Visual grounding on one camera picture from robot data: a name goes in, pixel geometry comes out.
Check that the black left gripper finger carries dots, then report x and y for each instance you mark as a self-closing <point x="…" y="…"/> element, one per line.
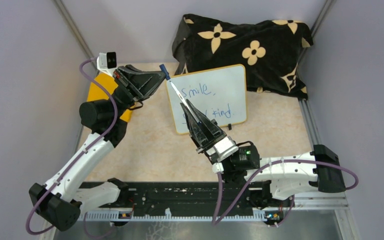
<point x="132" y="73"/>
<point x="147" y="86"/>

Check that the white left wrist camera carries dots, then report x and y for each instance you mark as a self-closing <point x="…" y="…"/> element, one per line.
<point x="107" y="61"/>

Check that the blue marker cap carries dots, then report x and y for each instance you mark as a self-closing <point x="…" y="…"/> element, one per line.
<point x="165" y="71"/>

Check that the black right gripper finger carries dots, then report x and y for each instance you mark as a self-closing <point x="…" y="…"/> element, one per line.
<point x="193" y="126"/>
<point x="211" y="125"/>

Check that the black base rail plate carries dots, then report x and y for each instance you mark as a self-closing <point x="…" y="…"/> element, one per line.
<point x="192" y="199"/>

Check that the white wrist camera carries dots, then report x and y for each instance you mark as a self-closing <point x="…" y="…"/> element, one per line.
<point x="107" y="61"/>
<point x="223" y="149"/>

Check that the black floral blanket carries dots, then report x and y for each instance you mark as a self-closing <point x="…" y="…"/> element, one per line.
<point x="269" y="51"/>

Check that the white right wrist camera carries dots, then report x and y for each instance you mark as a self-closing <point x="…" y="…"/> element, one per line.
<point x="223" y="149"/>

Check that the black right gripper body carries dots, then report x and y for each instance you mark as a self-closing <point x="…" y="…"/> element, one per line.
<point x="203" y="149"/>

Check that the white blue marker pen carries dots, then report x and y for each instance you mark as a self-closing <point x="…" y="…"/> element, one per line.
<point x="182" y="97"/>

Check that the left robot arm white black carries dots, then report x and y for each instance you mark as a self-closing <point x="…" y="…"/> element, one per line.
<point x="61" y="200"/>

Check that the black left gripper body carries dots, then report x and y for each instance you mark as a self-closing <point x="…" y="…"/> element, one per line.
<point x="130" y="92"/>

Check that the white perforated cable tray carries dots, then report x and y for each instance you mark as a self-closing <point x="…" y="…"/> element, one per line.
<point x="115" y="215"/>

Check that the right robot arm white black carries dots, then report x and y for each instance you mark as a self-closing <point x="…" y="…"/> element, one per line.
<point x="240" y="163"/>

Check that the yellow cloth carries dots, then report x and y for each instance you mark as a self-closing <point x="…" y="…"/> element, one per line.
<point x="96" y="93"/>

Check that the yellow framed whiteboard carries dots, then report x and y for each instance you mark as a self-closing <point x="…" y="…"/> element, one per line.
<point x="219" y="93"/>

